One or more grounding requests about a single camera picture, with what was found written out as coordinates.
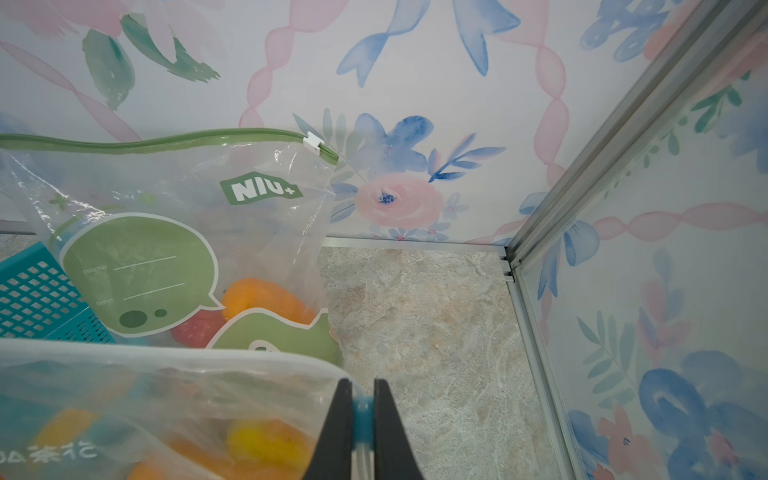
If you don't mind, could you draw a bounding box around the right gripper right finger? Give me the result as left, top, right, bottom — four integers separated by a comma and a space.
373, 379, 423, 480

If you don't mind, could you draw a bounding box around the orange mango back right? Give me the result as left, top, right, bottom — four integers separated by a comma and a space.
221, 278, 317, 325

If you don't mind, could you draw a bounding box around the clear zip-top bag green print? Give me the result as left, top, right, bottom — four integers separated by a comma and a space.
1, 129, 343, 365

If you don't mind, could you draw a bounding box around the teal plastic mesh basket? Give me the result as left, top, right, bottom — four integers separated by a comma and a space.
1, 243, 115, 344

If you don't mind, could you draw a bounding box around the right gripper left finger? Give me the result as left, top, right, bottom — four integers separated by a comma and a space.
303, 379, 354, 480

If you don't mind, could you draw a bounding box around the red yellow mango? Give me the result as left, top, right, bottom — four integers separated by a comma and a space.
171, 310, 227, 348

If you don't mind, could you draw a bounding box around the small yellow mango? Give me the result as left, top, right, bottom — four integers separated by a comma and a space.
226, 420, 314, 472

